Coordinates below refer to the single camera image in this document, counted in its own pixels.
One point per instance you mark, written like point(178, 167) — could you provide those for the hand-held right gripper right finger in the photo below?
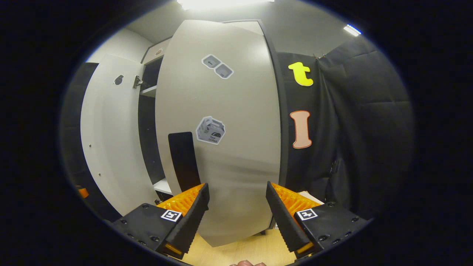
point(282, 221)

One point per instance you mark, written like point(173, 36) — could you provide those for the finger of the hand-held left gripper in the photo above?
point(83, 192)

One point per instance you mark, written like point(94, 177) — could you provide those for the black backdrop cloth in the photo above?
point(369, 129)

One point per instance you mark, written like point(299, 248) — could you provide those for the large ceiling light panel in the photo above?
point(221, 3)

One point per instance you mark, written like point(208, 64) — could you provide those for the small ceiling light panel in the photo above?
point(352, 30)

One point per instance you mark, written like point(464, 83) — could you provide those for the grey shoe cabinet door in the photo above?
point(111, 147)
point(240, 147)

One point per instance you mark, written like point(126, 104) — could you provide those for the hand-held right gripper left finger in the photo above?
point(192, 221)

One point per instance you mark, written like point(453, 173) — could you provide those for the metal door hinge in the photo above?
point(137, 82)

